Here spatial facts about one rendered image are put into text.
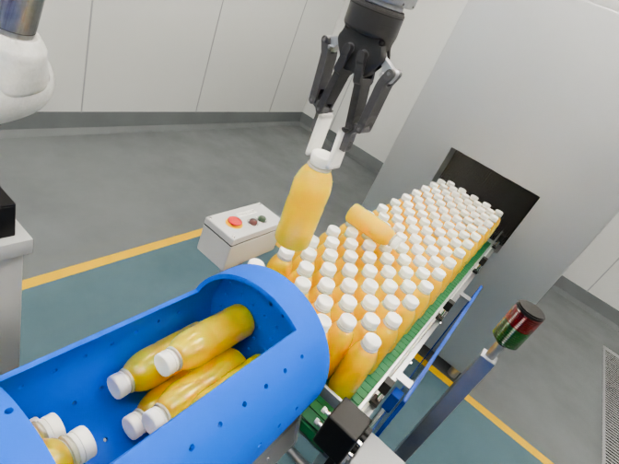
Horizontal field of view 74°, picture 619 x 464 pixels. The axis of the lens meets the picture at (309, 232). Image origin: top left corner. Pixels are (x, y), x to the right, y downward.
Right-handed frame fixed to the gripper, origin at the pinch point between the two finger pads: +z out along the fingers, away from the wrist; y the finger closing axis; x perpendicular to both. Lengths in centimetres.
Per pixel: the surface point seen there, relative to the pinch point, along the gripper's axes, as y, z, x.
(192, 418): 17.1, 22.3, -32.4
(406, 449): 38, 78, 33
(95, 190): -201, 150, 57
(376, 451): 33, 61, 12
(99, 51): -287, 89, 98
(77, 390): -3, 40, -36
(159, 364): 2.6, 33.8, -26.8
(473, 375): 38, 45, 36
